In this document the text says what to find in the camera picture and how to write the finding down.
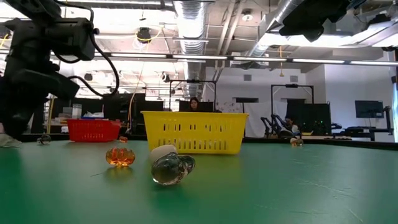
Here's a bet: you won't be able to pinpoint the black partition panel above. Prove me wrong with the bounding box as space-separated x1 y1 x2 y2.
285 98 332 136

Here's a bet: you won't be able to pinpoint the black metal stand frame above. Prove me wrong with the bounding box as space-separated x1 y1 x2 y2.
270 83 315 138
169 79 218 113

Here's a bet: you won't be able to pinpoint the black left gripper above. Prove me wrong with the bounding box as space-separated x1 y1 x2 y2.
0 60 80 139

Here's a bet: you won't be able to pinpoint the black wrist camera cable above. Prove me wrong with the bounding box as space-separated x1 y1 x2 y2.
54 29 121 98

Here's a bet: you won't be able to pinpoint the yellow plastic basket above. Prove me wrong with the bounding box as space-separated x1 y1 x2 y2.
140 110 249 156

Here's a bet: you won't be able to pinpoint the silver ventilation duct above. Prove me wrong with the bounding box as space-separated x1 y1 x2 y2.
245 0 307 68
172 0 208 100

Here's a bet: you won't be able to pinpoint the black wall monitor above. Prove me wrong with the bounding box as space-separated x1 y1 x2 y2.
354 100 385 119

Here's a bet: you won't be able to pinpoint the ceiling light rail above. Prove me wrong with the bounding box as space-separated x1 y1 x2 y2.
49 49 398 67

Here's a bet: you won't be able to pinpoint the red plastic basket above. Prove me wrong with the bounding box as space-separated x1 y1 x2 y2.
67 118 123 143

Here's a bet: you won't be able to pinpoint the black background robot arms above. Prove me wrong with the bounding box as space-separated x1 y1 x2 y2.
259 114 280 138

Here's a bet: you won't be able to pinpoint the person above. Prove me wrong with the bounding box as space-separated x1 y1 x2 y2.
187 96 202 113
279 115 301 139

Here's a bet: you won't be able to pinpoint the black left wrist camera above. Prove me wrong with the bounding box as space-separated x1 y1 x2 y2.
46 17 100 62

